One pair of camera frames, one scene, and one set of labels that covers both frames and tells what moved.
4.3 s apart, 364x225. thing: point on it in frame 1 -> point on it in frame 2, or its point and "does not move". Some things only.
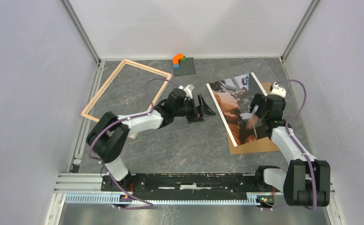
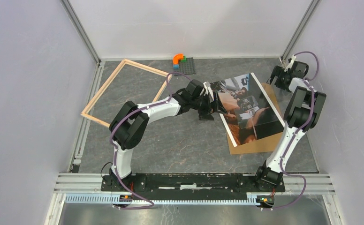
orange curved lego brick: [176, 58] does not move
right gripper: [259, 100] -> [279, 72]
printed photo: [232, 97] does not move
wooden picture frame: [118, 68] does not move
